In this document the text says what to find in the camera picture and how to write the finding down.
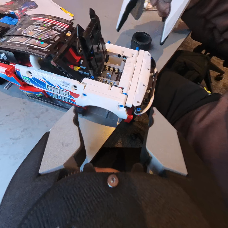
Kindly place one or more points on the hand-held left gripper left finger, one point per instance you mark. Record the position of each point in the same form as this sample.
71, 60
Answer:
60, 146

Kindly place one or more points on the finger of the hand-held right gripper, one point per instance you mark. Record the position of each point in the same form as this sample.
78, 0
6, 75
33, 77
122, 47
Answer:
173, 17
123, 16

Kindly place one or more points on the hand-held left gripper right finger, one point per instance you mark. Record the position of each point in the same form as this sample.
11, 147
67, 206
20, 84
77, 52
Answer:
163, 142

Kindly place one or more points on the black rubber tyre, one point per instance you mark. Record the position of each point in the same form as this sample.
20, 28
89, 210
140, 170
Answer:
138, 43

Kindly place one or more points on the toy brick race car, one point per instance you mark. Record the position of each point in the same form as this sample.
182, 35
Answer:
99, 92

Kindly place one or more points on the grey desk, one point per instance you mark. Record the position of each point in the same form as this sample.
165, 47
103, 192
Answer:
21, 133

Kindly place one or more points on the person's right hand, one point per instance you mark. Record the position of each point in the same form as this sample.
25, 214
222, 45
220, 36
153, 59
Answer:
160, 6

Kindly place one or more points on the black backpack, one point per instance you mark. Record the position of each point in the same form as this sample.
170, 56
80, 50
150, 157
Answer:
188, 65

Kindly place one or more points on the open instruction booklet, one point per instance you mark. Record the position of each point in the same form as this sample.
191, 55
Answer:
49, 7

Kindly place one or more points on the black office chair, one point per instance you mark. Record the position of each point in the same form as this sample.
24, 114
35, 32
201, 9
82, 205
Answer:
219, 77

